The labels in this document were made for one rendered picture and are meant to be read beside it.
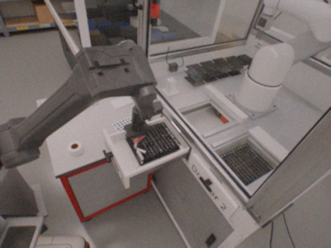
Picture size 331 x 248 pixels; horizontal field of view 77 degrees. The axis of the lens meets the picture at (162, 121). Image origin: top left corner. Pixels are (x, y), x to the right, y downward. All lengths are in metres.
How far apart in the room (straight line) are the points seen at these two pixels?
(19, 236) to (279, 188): 0.74
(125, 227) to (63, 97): 1.48
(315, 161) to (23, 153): 0.69
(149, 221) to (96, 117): 0.92
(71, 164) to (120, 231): 0.80
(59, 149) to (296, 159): 1.06
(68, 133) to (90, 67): 0.98
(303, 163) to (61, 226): 1.63
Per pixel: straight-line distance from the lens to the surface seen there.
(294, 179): 0.68
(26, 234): 0.74
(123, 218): 1.80
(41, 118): 0.47
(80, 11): 1.46
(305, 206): 2.35
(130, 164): 1.02
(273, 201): 0.77
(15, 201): 1.74
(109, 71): 0.34
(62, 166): 1.16
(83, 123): 1.33
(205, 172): 0.95
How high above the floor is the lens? 1.69
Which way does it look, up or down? 44 degrees down
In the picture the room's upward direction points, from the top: 8 degrees clockwise
